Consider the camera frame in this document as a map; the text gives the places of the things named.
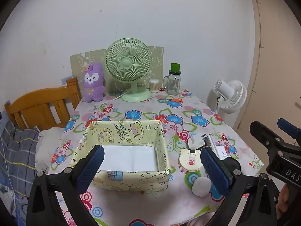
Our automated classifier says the person's right hand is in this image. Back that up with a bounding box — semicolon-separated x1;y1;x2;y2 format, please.
276;184;291;220

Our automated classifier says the purple plush bunny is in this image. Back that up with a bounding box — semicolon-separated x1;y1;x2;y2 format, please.
81;62;106;103

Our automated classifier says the small white charger plug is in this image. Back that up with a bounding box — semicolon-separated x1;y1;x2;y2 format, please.
187;136;205;150

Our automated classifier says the round bear print mirror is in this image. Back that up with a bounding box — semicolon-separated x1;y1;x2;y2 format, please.
178;149;205;172

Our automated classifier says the grey plaid blanket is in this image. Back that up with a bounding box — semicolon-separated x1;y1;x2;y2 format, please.
0;118;40;193

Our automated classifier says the white fan cable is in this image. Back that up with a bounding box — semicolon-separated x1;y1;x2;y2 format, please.
103;89;132;104

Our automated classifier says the floral tablecloth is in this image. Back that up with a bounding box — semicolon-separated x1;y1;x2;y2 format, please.
47;87;265;226

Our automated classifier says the green desk fan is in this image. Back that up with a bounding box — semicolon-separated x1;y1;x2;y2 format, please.
105;38;152;103

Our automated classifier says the blue patterned bed sheet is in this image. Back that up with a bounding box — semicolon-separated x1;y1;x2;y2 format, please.
0;169;29;226

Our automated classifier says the white clip fan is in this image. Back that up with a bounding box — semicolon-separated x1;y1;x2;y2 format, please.
214;79;247;115

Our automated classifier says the beige cartoon wall poster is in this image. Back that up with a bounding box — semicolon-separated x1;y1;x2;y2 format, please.
70;45;164;92

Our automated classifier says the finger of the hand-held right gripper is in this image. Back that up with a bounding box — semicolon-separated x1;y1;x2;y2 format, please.
277;118;301;146
249;121;301;154

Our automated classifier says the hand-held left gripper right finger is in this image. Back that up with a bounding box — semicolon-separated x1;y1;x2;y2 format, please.
200;147;278;226

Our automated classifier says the white pillow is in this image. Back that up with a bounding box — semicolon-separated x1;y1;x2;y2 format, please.
35;127;65;170

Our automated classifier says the yellow cartoon print storage box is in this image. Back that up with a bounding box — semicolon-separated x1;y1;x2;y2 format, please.
70;120;172;195

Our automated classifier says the glass mug jar green lid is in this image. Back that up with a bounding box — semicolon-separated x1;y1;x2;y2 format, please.
162;63;182;96

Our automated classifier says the wooden chair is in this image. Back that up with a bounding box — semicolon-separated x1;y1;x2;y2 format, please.
4;76;82;131

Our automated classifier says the large white power adapter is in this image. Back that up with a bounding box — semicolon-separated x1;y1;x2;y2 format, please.
212;137;231;162

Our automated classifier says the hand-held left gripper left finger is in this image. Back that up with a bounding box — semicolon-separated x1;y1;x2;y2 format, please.
26;145;105;226

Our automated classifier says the cotton swab jar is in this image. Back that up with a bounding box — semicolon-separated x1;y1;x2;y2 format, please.
150;79;160;93

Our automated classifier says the beige door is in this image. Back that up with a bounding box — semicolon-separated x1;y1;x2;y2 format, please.
233;0;301;144

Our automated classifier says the grey round pebble-shaped object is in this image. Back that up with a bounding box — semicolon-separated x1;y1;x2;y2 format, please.
192;176;211;197

